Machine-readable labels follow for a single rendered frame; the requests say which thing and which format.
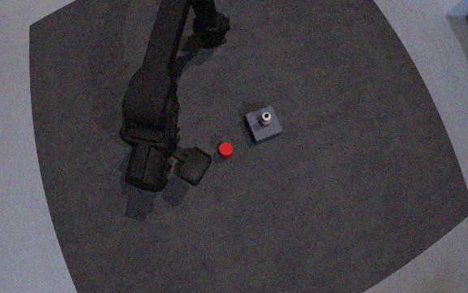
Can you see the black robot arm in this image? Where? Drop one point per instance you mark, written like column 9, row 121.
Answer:
column 151, row 100

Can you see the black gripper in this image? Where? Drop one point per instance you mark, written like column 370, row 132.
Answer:
column 191, row 165

